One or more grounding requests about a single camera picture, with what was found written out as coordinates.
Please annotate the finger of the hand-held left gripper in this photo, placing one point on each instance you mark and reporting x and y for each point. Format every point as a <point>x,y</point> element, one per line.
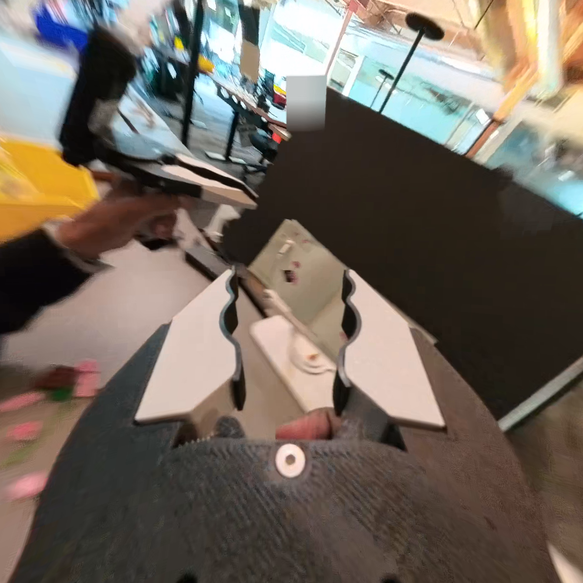
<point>218,191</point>
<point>205,169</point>

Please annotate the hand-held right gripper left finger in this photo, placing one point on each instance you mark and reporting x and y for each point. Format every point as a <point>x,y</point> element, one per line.
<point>191,364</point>

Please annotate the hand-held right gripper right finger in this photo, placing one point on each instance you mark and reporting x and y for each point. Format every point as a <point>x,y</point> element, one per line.
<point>391,369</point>

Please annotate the brown square toy plate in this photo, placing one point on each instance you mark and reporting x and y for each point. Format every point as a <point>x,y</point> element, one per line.
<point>57,378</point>

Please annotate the person's left forearm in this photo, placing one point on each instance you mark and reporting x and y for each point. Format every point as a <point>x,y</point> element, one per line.
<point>32,282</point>

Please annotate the person's right hand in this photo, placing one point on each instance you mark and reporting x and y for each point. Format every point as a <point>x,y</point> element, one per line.
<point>309,426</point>

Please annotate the person's left hand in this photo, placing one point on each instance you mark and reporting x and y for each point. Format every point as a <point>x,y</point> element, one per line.
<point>114,218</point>

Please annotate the blue plastic bin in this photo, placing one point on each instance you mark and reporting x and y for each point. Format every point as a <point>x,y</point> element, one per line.
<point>59,27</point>

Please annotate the long wooden desk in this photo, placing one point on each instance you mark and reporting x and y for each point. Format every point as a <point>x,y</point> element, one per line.
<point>246,102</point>

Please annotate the white book stand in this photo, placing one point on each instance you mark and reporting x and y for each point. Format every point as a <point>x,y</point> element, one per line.
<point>278,346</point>

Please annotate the black pole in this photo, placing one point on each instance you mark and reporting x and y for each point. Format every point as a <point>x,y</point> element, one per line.
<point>410,54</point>
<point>191,68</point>

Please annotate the yellow plastic bin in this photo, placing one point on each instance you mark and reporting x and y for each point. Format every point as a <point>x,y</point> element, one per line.
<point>45,182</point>

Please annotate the pile of pink toy bricks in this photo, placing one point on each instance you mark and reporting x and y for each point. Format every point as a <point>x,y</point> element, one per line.
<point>86,382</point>

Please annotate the black panel on cardboard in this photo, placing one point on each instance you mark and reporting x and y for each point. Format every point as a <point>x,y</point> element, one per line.
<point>249,59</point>

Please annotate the paper instruction booklet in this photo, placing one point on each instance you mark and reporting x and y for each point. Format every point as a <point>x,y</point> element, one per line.
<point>314,273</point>

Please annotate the dark grey board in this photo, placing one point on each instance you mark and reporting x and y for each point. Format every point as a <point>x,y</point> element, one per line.
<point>410,227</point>

